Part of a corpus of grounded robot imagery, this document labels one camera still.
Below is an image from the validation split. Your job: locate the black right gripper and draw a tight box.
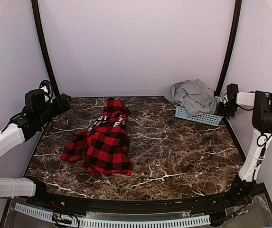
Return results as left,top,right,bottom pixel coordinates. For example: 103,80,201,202
217,101,238,117

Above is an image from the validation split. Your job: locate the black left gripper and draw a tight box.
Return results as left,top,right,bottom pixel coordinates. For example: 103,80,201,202
36,93,71,126

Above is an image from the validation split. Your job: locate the red black plaid shirt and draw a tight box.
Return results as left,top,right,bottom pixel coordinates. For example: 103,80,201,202
60,98,133,176

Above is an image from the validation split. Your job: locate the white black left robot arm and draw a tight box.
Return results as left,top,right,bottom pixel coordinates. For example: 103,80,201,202
0,86,72,207

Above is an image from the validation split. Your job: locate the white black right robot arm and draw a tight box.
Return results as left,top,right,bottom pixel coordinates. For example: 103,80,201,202
218,84,272,206

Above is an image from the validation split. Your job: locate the grey long sleeve shirt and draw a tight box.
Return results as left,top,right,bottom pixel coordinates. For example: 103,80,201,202
165,79,216,116

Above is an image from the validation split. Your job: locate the light blue plastic basket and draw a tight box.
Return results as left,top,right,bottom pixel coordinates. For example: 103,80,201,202
172,92,222,126

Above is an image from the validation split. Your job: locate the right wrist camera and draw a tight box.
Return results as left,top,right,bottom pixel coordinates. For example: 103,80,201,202
226,83,239,103

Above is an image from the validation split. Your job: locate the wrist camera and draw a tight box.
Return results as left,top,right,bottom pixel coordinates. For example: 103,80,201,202
39,80,53,101
226,83,239,103

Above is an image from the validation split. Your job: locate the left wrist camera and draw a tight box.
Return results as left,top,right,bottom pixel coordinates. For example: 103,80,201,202
39,80,53,101

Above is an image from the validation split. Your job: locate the black right frame post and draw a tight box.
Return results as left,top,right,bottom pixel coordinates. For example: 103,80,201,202
214,0,242,96

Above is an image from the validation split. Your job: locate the black frame post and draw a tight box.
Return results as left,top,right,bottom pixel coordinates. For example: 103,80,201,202
214,0,242,96
31,0,60,97

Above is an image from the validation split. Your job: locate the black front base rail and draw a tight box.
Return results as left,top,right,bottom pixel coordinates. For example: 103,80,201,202
26,184,265,221

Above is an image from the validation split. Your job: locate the black left frame post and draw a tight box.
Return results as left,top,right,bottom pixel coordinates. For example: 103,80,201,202
31,0,60,97

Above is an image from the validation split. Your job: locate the white slotted cable duct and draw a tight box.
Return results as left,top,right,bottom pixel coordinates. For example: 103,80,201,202
14,203,211,228

